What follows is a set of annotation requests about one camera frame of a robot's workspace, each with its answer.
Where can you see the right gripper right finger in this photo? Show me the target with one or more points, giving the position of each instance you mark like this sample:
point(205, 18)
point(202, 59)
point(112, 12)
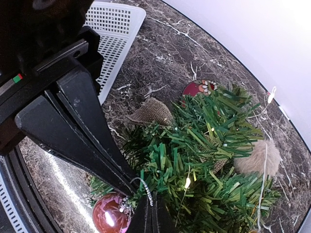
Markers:
point(161, 220)

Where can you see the beige fluffy ornament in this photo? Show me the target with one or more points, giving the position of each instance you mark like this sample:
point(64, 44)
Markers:
point(264, 157)

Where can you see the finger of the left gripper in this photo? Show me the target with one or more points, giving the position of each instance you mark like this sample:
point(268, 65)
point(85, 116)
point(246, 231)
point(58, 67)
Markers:
point(77, 103)
point(42, 123)

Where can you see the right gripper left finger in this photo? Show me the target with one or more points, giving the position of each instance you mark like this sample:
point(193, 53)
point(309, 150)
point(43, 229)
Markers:
point(141, 222)

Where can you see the red floral plate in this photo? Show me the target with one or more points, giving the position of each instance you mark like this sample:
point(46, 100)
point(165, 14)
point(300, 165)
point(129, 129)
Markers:
point(200, 86)

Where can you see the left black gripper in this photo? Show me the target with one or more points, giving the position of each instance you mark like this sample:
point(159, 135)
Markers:
point(40, 41)

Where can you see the white cable duct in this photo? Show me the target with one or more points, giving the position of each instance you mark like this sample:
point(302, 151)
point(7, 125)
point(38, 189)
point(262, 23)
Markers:
point(10, 210)

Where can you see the pink ball ornament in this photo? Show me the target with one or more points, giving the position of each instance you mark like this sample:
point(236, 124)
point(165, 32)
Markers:
point(108, 215)

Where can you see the small potted christmas tree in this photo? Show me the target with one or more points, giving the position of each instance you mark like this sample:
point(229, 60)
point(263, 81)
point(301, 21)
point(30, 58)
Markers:
point(190, 164)

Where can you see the white plastic basket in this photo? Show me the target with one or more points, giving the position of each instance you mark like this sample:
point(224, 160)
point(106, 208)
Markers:
point(117, 25)

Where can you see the small seashell ornament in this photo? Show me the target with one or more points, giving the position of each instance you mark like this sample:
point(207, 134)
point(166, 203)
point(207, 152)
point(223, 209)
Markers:
point(152, 111)

